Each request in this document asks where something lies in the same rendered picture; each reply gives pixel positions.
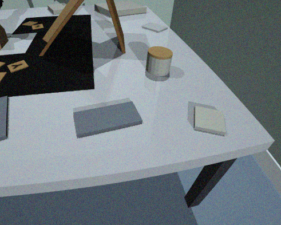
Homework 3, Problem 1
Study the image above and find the grey cylinder with tan lid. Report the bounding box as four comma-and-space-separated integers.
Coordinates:
146, 46, 173, 76

